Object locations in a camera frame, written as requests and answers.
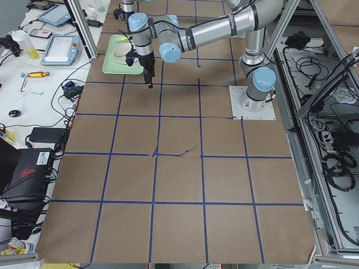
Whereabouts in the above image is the smartphone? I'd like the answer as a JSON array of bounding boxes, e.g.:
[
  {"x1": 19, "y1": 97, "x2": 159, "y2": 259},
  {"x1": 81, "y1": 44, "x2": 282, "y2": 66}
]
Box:
[{"x1": 29, "y1": 29, "x2": 53, "y2": 39}]

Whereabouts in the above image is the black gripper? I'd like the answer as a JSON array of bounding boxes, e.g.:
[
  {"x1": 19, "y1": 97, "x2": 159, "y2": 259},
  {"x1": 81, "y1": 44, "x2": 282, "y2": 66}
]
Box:
[
  {"x1": 138, "y1": 54, "x2": 155, "y2": 89},
  {"x1": 119, "y1": 12, "x2": 131, "y2": 24}
]

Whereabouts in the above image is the teach pendant near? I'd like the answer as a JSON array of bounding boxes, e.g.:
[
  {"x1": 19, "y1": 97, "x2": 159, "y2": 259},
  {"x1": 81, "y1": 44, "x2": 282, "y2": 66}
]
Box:
[{"x1": 40, "y1": 35, "x2": 80, "y2": 66}]

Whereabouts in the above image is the teach pendant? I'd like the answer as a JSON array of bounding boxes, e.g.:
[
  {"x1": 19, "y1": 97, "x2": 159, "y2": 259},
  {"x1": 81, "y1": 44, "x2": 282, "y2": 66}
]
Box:
[
  {"x1": 40, "y1": 35, "x2": 80, "y2": 66},
  {"x1": 38, "y1": 5, "x2": 71, "y2": 26}
]

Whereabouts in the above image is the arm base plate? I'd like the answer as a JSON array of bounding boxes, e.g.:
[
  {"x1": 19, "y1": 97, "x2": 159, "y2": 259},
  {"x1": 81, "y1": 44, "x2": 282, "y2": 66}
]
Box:
[{"x1": 229, "y1": 86, "x2": 276, "y2": 120}]

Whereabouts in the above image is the teach pendant far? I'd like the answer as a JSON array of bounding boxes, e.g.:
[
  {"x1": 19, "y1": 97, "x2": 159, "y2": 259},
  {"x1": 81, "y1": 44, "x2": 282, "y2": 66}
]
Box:
[{"x1": 38, "y1": 5, "x2": 71, "y2": 26}]

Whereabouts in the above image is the light green tray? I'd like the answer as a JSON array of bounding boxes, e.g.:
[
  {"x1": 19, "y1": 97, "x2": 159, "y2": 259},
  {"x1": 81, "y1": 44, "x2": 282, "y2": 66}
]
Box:
[{"x1": 102, "y1": 35, "x2": 144, "y2": 75}]

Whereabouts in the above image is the gold metal tool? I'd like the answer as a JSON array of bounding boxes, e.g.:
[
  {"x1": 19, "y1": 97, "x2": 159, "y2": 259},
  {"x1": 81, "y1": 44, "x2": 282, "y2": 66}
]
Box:
[{"x1": 26, "y1": 71, "x2": 50, "y2": 78}]

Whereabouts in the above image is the aluminium frame post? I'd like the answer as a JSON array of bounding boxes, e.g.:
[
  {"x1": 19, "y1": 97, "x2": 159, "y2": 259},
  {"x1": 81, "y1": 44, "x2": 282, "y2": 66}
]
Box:
[{"x1": 64, "y1": 0, "x2": 98, "y2": 60}]

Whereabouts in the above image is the white round plate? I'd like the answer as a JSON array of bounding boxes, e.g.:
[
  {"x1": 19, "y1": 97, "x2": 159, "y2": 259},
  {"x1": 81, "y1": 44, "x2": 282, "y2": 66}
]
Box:
[{"x1": 112, "y1": 43, "x2": 131, "y2": 64}]

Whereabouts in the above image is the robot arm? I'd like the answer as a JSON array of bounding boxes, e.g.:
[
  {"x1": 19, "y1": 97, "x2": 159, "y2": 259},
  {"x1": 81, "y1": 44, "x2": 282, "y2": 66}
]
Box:
[
  {"x1": 119, "y1": 0, "x2": 135, "y2": 23},
  {"x1": 126, "y1": 0, "x2": 283, "y2": 112}
]

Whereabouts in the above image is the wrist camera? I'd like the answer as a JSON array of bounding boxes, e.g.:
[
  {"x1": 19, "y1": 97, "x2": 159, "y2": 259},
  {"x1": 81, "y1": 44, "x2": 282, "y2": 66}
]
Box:
[
  {"x1": 126, "y1": 50, "x2": 137, "y2": 67},
  {"x1": 113, "y1": 8, "x2": 122, "y2": 20}
]

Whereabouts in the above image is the yellow liquid bottle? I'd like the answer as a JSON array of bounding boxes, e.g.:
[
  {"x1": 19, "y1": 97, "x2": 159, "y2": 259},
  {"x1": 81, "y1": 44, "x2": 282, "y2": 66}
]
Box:
[{"x1": 12, "y1": 30, "x2": 40, "y2": 59}]

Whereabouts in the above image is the black computer case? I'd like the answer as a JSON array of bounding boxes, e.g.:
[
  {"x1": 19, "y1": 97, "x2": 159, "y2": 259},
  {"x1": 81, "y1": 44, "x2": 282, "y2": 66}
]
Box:
[{"x1": 1, "y1": 140, "x2": 54, "y2": 203}]

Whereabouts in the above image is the black power adapter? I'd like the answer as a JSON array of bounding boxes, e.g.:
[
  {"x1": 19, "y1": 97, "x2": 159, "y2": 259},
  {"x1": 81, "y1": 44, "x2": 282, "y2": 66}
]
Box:
[{"x1": 29, "y1": 127, "x2": 65, "y2": 143}]

